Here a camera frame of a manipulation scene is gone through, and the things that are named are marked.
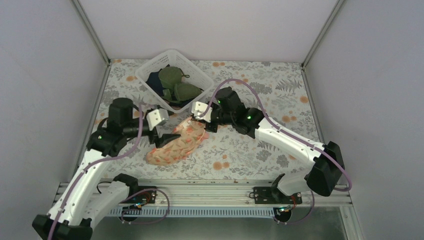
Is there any peach floral mesh laundry bag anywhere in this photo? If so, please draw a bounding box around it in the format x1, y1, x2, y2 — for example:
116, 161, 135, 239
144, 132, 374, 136
146, 117, 209, 166

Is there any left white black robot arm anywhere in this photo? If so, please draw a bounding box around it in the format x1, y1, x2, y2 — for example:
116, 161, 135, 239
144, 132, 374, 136
32, 97, 180, 240

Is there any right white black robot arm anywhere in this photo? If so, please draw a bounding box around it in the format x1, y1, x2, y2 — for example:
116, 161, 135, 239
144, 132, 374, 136
191, 87, 345, 204

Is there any green bra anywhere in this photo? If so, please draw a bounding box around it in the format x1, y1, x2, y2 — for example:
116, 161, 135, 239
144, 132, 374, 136
158, 66, 203, 103

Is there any white plastic basket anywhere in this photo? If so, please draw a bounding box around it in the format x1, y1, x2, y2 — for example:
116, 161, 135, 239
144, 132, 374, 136
135, 49, 214, 113

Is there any dark navy garment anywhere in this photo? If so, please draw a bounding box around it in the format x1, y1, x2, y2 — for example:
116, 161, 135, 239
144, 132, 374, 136
146, 71, 164, 97

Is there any floral patterned table mat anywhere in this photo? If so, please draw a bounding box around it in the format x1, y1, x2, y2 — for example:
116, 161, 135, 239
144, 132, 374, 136
95, 58, 319, 181

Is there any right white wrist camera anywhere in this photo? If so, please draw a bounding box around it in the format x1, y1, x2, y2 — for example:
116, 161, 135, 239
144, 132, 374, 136
191, 101, 213, 123

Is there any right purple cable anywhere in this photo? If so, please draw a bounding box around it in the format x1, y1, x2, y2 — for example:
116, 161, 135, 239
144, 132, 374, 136
198, 78, 353, 226

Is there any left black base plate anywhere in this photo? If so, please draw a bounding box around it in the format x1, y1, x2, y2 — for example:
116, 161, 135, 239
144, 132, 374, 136
123, 186, 157, 205

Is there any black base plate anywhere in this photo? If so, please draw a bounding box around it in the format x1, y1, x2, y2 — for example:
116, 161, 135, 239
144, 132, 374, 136
123, 186, 157, 205
248, 186, 303, 205

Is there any aluminium rail frame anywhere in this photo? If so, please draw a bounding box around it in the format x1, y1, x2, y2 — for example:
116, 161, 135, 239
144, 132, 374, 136
53, 179, 353, 207

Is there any white slotted cable duct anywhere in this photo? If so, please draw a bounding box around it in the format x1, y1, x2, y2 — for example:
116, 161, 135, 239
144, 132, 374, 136
124, 206, 275, 219

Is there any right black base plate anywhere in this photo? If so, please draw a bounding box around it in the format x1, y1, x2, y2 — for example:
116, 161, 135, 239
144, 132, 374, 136
248, 186, 303, 205

